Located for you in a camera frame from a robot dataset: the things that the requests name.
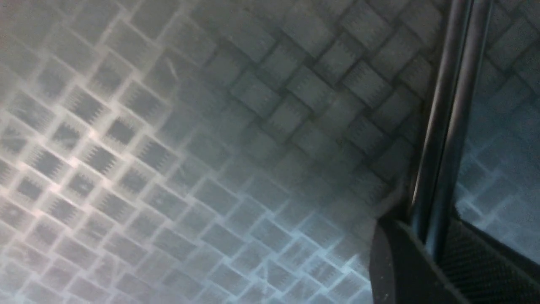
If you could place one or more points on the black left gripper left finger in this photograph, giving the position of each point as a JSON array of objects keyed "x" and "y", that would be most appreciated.
[{"x": 401, "y": 271}]

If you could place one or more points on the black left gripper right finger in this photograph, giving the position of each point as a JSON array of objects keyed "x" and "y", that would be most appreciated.
[{"x": 484, "y": 271}]

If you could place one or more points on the black chopstick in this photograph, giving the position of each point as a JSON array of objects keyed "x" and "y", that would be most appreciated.
[
  {"x": 437, "y": 116},
  {"x": 471, "y": 56}
]

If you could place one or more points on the black plastic tray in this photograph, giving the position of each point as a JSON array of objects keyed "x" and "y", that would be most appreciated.
[{"x": 206, "y": 151}]

